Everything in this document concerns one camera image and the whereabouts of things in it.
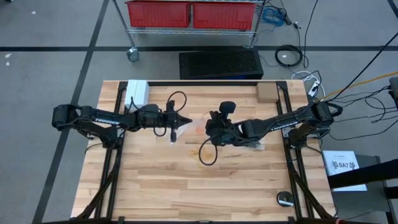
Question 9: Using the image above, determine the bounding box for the black camera cable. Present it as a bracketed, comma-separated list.
[166, 90, 188, 110]
[198, 136, 219, 166]

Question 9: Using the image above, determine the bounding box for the black left camera cable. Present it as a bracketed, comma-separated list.
[166, 90, 188, 110]

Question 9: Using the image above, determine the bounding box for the black metal beam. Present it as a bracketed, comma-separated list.
[327, 157, 398, 190]

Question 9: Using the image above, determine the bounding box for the thick black diagonal cable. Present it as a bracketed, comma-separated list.
[331, 39, 398, 101]

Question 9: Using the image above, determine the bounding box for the black aluminium table frame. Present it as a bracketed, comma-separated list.
[70, 80, 338, 224]

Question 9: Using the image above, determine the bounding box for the white cable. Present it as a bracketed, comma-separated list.
[290, 70, 326, 101]

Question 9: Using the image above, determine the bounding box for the black right camera cable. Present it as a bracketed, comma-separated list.
[198, 136, 219, 166]

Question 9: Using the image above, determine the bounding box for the brown cardboard box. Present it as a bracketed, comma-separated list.
[256, 82, 280, 104]

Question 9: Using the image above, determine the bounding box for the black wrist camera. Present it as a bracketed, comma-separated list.
[160, 108, 175, 125]
[211, 133, 237, 147]

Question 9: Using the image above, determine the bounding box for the red plastic bin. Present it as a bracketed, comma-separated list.
[125, 0, 191, 28]
[192, 1, 256, 31]

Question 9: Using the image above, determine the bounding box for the long thin black cable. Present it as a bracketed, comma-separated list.
[303, 0, 320, 68]

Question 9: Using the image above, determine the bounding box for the black cable coil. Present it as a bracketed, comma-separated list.
[274, 44, 304, 68]

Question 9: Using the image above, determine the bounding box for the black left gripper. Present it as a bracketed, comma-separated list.
[159, 100, 193, 143]

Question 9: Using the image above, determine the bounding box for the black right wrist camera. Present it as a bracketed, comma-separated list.
[211, 133, 237, 147]

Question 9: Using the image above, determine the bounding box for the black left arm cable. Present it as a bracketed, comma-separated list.
[153, 124, 168, 138]

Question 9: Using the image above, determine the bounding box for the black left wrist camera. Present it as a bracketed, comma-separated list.
[160, 108, 175, 125]

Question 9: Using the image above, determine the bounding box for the thin black floor cable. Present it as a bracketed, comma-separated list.
[328, 118, 398, 141]

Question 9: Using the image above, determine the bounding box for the yellow cable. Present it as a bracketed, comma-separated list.
[310, 71, 398, 103]

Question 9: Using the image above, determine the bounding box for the white printed booklet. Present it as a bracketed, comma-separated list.
[322, 150, 368, 192]

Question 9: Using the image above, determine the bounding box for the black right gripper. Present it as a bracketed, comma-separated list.
[205, 101, 246, 147]

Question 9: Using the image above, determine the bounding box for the gray side table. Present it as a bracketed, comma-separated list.
[329, 154, 394, 224]

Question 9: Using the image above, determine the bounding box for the black perforated floor mat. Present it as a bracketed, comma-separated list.
[178, 49, 264, 80]

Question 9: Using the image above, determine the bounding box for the white rectangular box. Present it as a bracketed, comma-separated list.
[124, 79, 150, 112]

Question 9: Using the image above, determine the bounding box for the small round spool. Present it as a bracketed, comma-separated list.
[276, 190, 295, 208]

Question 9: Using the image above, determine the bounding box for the gray plastic object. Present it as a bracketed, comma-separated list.
[388, 76, 398, 110]

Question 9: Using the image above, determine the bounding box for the blue cable coil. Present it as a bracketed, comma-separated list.
[261, 6, 285, 27]

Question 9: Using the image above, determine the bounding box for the chrome wire shelving rack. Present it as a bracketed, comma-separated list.
[111, 0, 268, 62]

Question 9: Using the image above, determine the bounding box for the thick black cable loop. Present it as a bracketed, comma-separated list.
[323, 101, 345, 118]

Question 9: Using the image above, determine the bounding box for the white power strip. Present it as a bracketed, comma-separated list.
[307, 80, 321, 98]

